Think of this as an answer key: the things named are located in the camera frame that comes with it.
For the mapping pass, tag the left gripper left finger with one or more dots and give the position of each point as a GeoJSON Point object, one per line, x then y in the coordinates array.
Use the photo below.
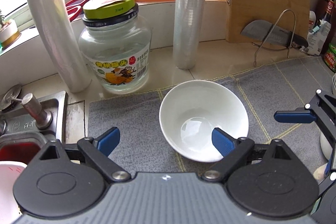
{"type": "Point", "coordinates": [96, 152]}

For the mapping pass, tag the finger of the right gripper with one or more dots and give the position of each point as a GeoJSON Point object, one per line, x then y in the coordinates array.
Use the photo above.
{"type": "Point", "coordinates": [306, 114]}
{"type": "Point", "coordinates": [330, 171]}

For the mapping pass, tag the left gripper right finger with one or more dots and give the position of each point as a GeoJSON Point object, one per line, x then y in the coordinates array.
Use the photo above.
{"type": "Point", "coordinates": [235, 153]}

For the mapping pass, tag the white bowl floral print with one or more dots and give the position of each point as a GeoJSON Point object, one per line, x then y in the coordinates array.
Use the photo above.
{"type": "Point", "coordinates": [325, 146]}

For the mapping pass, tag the white bowl plain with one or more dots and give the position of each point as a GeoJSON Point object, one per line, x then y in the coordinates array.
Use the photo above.
{"type": "Point", "coordinates": [190, 111]}

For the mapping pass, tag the santoku kitchen knife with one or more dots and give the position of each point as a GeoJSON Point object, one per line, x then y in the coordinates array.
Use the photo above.
{"type": "Point", "coordinates": [258, 30]}

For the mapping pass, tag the right hand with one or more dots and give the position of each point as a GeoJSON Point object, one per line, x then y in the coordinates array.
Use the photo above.
{"type": "Point", "coordinates": [319, 173]}

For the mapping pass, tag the white plate with fruit print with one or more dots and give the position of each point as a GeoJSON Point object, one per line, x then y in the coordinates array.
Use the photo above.
{"type": "Point", "coordinates": [334, 84]}

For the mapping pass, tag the green lid sauce jar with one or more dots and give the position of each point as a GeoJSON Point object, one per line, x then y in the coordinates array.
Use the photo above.
{"type": "Point", "coordinates": [330, 57]}

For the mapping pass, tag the grey checked table mat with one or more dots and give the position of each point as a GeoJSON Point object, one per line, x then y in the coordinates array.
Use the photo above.
{"type": "Point", "coordinates": [286, 85]}

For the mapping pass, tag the white plastic food bag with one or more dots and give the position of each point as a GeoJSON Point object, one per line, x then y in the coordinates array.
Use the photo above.
{"type": "Point", "coordinates": [316, 38]}

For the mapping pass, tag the steel sink faucet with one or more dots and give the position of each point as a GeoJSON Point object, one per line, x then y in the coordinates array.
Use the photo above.
{"type": "Point", "coordinates": [28, 117]}

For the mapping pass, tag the small pink white packet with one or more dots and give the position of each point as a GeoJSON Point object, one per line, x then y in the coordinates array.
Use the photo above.
{"type": "Point", "coordinates": [312, 21]}

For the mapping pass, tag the dark soy sauce bottle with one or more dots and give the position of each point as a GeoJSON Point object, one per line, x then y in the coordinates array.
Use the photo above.
{"type": "Point", "coordinates": [328, 16]}

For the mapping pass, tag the glass jar green lid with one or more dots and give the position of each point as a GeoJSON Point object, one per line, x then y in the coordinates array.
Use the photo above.
{"type": "Point", "coordinates": [116, 43]}

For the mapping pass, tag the red lid on sill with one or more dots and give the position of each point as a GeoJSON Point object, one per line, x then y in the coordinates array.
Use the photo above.
{"type": "Point", "coordinates": [74, 8]}

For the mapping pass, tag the cling film roll left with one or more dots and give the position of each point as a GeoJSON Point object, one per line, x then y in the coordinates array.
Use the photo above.
{"type": "Point", "coordinates": [57, 35]}

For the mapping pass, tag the cling film roll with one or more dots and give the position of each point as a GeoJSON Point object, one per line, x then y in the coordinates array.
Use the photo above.
{"type": "Point", "coordinates": [57, 35]}
{"type": "Point", "coordinates": [187, 27]}

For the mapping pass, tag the cling film roll right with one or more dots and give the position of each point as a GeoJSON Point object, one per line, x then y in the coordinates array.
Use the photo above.
{"type": "Point", "coordinates": [187, 27]}

